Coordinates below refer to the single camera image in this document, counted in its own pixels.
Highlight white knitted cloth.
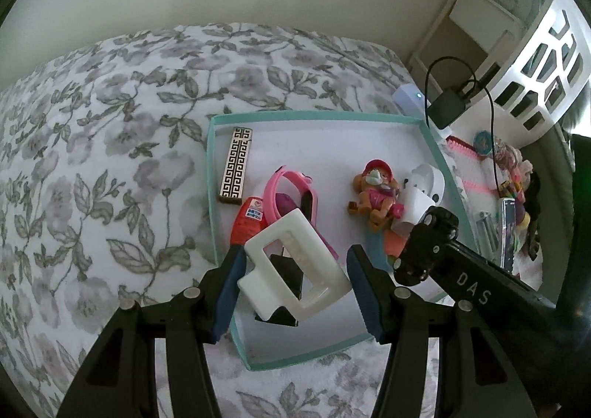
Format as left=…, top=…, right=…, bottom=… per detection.
left=512, top=238, right=550, bottom=289

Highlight white hair claw clip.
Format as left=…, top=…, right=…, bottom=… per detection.
left=237, top=208, right=350, bottom=323

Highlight silver metal clip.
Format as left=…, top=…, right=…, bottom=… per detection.
left=475, top=210, right=499, bottom=262

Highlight small pastel folding toy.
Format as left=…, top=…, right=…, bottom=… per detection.
left=367, top=226, right=393, bottom=271

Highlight smartphone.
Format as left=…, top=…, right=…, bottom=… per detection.
left=499, top=197, right=517, bottom=273

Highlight orange puppy toy figure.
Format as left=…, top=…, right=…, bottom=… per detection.
left=347, top=159, right=402, bottom=231

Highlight pink smartwatch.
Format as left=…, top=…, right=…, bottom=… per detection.
left=263, top=165, right=340, bottom=262

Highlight black rectangular box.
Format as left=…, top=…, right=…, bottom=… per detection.
left=254, top=254, right=305, bottom=327

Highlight small red bottle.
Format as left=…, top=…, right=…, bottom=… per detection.
left=229, top=196, right=265, bottom=247

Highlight white square charger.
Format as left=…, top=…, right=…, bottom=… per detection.
left=398, top=184, right=438, bottom=238

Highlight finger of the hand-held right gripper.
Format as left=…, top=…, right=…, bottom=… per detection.
left=429, top=240, right=555, bottom=313

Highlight black power adapter with cable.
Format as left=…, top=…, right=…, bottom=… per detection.
left=425, top=57, right=502, bottom=197

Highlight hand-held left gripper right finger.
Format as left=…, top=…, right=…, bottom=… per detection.
left=346, top=244, right=539, bottom=418

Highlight white wooden shelf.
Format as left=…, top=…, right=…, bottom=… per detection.
left=409, top=0, right=522, bottom=91

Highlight black strap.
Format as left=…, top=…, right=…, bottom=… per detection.
left=526, top=173, right=543, bottom=257

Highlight white device with blue light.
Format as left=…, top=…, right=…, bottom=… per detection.
left=392, top=84, right=428, bottom=116

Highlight patterned gold black lighter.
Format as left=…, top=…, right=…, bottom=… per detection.
left=218, top=126, right=254, bottom=205

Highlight pile of colourful trinkets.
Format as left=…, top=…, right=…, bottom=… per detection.
left=492, top=141, right=539, bottom=234

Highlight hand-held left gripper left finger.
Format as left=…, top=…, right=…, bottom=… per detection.
left=55, top=245, right=247, bottom=418

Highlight large pastel folding toy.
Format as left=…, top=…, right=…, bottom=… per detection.
left=385, top=224, right=411, bottom=259

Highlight white round plug adapter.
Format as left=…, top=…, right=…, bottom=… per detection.
left=404, top=163, right=445, bottom=197

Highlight teal cardboard box tray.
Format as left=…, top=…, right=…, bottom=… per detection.
left=205, top=111, right=481, bottom=371

